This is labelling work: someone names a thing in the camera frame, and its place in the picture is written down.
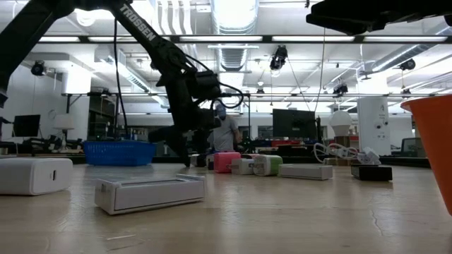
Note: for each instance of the blue plastic basket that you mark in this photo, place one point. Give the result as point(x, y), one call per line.
point(120, 153)

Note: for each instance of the black digital clock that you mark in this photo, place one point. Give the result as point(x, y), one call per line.
point(370, 173)

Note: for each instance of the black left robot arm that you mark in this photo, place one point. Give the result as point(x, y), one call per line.
point(141, 31)

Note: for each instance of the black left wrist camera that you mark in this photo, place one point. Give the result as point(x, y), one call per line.
point(206, 84)

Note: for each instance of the grey office chair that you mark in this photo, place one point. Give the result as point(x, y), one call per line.
point(413, 147)

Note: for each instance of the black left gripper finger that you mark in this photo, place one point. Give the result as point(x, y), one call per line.
point(181, 150)
point(204, 148)

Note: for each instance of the person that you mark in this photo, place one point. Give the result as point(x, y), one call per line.
point(226, 134)

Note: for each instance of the red storage bin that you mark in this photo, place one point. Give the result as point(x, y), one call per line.
point(286, 143)

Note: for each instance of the white and green power adapter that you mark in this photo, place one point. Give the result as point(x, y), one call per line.
point(266, 165)

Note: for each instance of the silver ceiling duct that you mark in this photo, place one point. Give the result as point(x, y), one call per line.
point(234, 17)

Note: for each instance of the black and white plug charger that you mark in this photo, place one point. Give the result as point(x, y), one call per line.
point(195, 160)

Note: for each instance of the white digital clock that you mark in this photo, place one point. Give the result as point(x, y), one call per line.
point(152, 194)
point(305, 172)

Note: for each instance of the black ceiling spotlight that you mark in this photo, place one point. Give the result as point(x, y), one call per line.
point(408, 64)
point(340, 89)
point(37, 68)

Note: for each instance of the white lamp shade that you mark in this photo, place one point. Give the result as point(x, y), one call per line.
point(64, 121)

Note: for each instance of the table lamp with white bulb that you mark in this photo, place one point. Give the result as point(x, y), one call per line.
point(340, 123)

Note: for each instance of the white column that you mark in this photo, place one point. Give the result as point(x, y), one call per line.
point(373, 123)

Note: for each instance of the orange plastic basket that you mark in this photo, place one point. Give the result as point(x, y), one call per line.
point(436, 141)

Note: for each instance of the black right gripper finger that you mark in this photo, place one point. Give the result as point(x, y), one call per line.
point(346, 19)

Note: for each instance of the dark storage shelf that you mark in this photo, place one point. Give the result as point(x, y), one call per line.
point(102, 120)

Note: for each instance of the large white usb charger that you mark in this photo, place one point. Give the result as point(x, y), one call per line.
point(31, 176)

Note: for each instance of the overhead bar with light strips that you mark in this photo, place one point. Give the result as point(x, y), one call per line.
point(266, 39)

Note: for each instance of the black monitor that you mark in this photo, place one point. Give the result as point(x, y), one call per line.
point(294, 123)
point(26, 126)

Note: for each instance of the black hanging camera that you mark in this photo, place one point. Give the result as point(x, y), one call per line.
point(279, 58)

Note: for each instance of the pink power adapter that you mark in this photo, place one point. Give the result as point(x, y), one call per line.
point(224, 161)

